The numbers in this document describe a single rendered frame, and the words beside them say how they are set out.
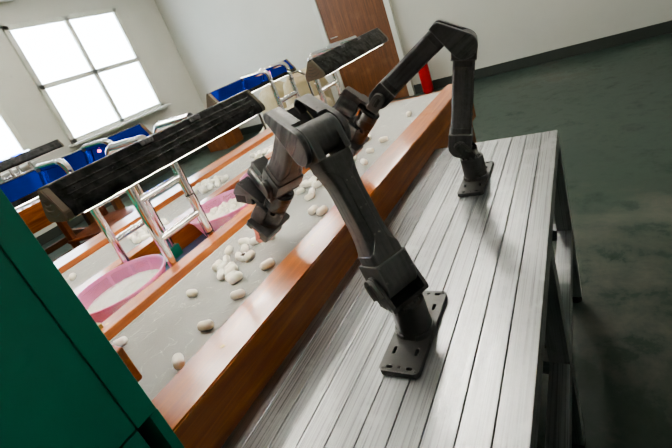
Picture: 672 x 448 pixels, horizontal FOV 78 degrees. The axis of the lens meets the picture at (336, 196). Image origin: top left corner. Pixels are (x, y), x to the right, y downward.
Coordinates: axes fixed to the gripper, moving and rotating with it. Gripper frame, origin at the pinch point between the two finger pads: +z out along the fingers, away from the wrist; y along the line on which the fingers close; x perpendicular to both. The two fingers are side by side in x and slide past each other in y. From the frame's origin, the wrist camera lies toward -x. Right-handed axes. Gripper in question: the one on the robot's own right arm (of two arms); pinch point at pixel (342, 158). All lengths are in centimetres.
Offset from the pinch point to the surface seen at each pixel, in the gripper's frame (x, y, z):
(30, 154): -225, -45, 221
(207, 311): 3, 62, 8
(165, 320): -4, 67, 16
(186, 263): -13, 49, 23
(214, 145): -250, -345, 402
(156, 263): -24, 47, 38
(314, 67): -30.0, -24.2, -6.2
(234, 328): 11, 68, -5
